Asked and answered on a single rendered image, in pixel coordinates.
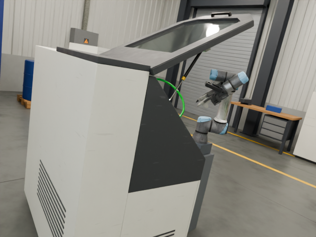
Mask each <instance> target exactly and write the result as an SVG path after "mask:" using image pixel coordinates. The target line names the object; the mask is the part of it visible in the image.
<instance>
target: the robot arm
mask: <svg viewBox="0 0 316 237"><path fill-rule="evenodd" d="M209 79H210V81H211V83H210V82H208V81H206V82H205V86H206V87H208V88H210V89H212V90H211V91H209V92H207V93H205V94H204V95H202V96H201V97H200V98H198V99H197V101H196V102H199V101H201V102H200V103H198V105H197V107H198V106H200V105H202V106H204V107H205V108H208V103H209V102H210V100H211V102H212V103H213V104H214V105H217V104H219V103H220V105H219V108H218V112H217V116H216V117H215V118H214V120H212V119H211V117H205V116H201V117H199V118H198V120H197V125H196V130H195V132H194V134H193V136H192V138H193V139H194V141H195V142H197V143H201V144H207V142H208V137H207V134H208V132H211V133H215V134H221V135H223V134H225V132H226V130H227V127H228V123H227V120H226V117H227V114H228V110H229V106H230V102H231V98H232V95H233V93H235V91H236V90H238V87H240V86H241V85H243V84H245V83H246V82H247V81H248V80H249V79H248V77H247V75H246V74H245V73H244V72H243V71H242V72H240V73H232V72H227V71H220V70H217V69H211V72H210V77H209ZM221 87H222V88H221Z"/></svg>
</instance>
